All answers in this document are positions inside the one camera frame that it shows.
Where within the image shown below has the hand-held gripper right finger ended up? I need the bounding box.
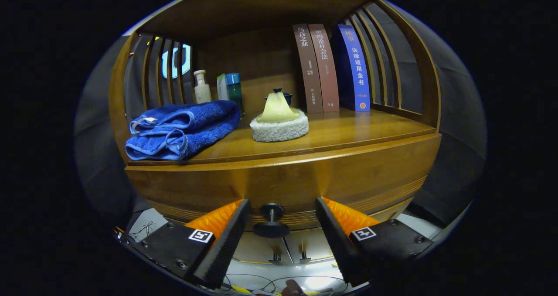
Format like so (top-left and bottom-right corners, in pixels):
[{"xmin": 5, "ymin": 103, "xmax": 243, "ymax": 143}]
[{"xmin": 315, "ymin": 196, "xmax": 434, "ymax": 288}]

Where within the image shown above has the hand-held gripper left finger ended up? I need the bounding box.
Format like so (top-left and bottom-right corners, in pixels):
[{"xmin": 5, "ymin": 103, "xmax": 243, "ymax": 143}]
[{"xmin": 126, "ymin": 198, "xmax": 251, "ymax": 289}]

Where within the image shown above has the wooden drawer with black knob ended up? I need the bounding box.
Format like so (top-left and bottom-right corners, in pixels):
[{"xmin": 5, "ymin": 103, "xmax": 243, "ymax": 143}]
[{"xmin": 126, "ymin": 133, "xmax": 442, "ymax": 238}]

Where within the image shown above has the cream handled scrub brush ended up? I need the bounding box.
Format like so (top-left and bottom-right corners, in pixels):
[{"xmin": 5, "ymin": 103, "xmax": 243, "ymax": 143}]
[{"xmin": 249, "ymin": 90, "xmax": 310, "ymax": 143}]

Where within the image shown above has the wooden cabinet door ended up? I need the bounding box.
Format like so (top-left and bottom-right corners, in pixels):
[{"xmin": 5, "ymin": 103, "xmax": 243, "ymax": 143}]
[
  {"xmin": 231, "ymin": 231, "xmax": 290, "ymax": 264},
  {"xmin": 283, "ymin": 228, "xmax": 338, "ymax": 262}
]

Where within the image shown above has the wooden countertop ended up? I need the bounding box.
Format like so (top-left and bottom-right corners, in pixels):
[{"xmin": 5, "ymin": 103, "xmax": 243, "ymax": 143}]
[{"xmin": 126, "ymin": 108, "xmax": 437, "ymax": 167}]

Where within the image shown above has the wooden cabinet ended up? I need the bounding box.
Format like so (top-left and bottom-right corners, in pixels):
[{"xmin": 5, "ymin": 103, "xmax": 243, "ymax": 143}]
[{"xmin": 108, "ymin": 0, "xmax": 442, "ymax": 266}]

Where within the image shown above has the folded blue towel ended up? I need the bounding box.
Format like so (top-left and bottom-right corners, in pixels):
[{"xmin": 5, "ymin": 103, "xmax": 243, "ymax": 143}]
[{"xmin": 125, "ymin": 100, "xmax": 241, "ymax": 161}]

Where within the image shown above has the dark blue lidded teacup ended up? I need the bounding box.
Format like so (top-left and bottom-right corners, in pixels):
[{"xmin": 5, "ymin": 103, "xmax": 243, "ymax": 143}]
[{"xmin": 265, "ymin": 88, "xmax": 293, "ymax": 107}]

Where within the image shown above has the teal bottle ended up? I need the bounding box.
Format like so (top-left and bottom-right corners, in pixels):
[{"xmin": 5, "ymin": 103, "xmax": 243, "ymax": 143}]
[{"xmin": 225, "ymin": 73, "xmax": 245, "ymax": 118}]

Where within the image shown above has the white pump bottle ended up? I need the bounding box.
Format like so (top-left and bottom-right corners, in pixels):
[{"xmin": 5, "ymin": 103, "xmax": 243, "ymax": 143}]
[{"xmin": 194, "ymin": 70, "xmax": 212, "ymax": 104}]

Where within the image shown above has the white and green box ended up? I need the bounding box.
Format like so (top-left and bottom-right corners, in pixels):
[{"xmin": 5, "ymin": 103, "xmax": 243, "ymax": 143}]
[{"xmin": 217, "ymin": 73, "xmax": 230, "ymax": 101}]

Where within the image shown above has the reddish brown book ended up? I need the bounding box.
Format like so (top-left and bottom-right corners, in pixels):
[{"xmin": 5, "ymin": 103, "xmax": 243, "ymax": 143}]
[{"xmin": 308, "ymin": 24, "xmax": 340, "ymax": 113}]

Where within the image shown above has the blue book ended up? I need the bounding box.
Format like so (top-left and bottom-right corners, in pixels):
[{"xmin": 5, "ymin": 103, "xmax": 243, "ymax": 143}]
[{"xmin": 331, "ymin": 24, "xmax": 371, "ymax": 112}]

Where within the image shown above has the dark brown book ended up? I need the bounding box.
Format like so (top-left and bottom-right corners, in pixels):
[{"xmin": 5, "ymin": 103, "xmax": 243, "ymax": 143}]
[{"xmin": 293, "ymin": 24, "xmax": 323, "ymax": 114}]

